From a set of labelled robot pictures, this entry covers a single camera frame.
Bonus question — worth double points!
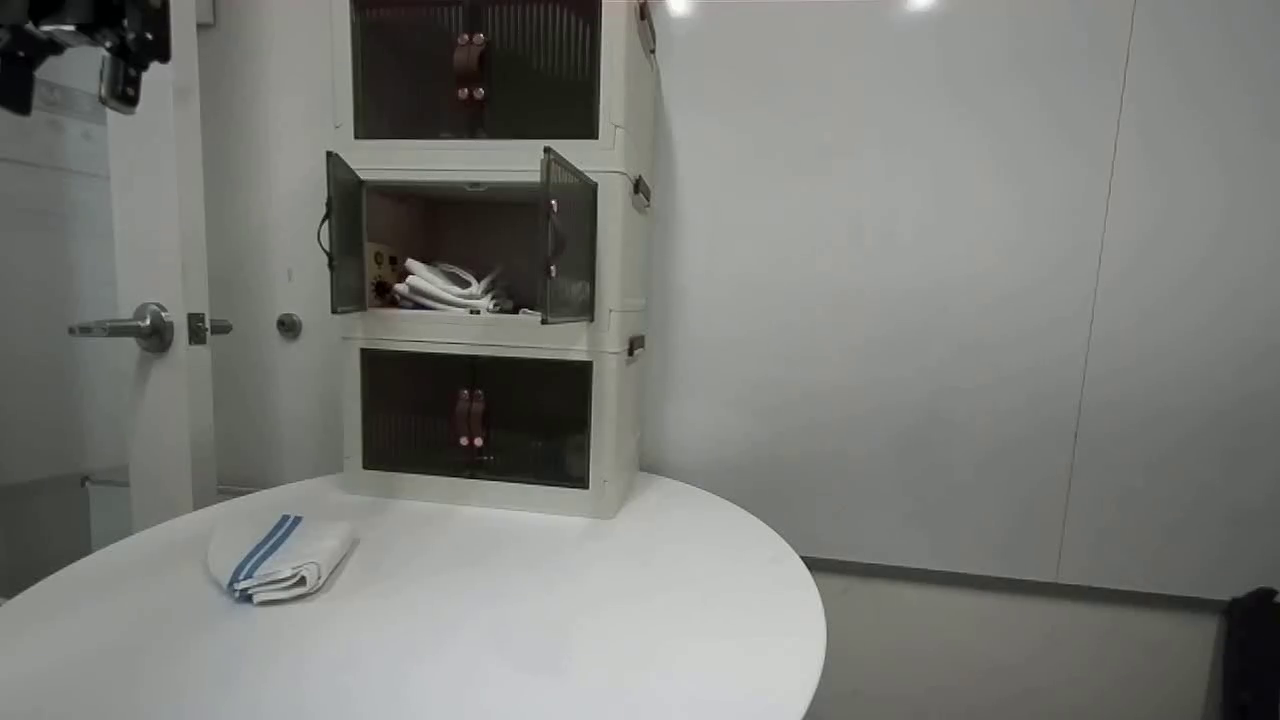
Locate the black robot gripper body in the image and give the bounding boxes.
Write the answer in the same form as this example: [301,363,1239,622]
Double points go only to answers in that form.
[69,0,175,81]

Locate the dark translucent cabinet door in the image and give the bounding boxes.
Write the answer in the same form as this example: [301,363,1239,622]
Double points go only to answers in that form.
[312,148,374,321]
[537,144,606,329]

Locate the white room door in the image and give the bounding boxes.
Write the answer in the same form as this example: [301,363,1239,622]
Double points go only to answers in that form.
[0,0,225,535]

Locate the silver door latch plate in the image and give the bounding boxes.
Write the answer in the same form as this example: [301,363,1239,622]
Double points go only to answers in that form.
[186,306,236,349]

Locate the white bundle inside cabinet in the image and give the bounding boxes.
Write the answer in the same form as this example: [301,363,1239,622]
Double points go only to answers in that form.
[387,257,528,321]

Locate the dark closed double cabinet doors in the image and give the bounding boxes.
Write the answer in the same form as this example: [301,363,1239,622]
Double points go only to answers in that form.
[347,0,606,144]
[356,349,597,492]

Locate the white stacked storage cabinet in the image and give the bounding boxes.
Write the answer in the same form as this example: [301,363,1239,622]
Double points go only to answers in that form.
[324,0,660,521]

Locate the white blue-striped folded cloth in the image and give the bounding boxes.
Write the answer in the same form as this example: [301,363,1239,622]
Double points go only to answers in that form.
[206,512,360,609]

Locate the black object on floor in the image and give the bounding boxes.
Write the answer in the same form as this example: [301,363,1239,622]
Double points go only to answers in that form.
[1220,582,1280,720]

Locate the silver door lever handle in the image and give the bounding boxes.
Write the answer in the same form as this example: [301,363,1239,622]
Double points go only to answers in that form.
[66,299,181,360]

